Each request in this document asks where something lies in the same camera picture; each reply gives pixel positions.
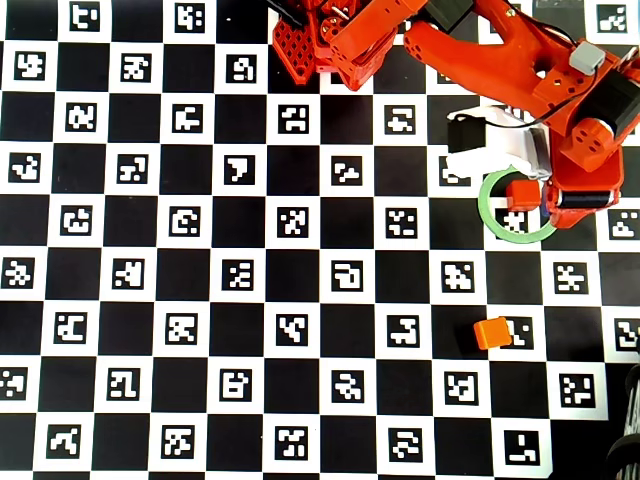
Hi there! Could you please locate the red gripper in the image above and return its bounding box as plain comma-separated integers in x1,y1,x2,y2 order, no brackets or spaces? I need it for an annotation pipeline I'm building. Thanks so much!
547,118,625,231

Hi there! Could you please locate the red cube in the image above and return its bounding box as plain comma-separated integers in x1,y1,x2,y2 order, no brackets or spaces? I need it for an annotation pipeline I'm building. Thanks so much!
505,179,543,211

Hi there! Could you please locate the orange cube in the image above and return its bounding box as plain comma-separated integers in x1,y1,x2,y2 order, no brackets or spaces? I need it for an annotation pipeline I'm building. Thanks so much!
473,316,513,350

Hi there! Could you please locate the small grey plastic box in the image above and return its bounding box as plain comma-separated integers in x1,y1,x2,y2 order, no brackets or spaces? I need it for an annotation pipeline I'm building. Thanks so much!
569,40,606,75

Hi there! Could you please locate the black stand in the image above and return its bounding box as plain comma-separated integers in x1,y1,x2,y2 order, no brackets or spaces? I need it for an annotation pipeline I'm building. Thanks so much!
607,362,640,480

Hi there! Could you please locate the black white marker mat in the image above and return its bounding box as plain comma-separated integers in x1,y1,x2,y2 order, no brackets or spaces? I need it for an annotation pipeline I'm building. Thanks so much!
0,0,640,480

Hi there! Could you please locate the green ring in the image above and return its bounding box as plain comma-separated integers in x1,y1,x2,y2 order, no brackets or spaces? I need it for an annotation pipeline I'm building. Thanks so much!
478,168,557,245

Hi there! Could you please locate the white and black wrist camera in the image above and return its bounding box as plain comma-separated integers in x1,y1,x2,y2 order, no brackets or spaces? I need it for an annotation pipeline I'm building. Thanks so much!
444,107,554,181

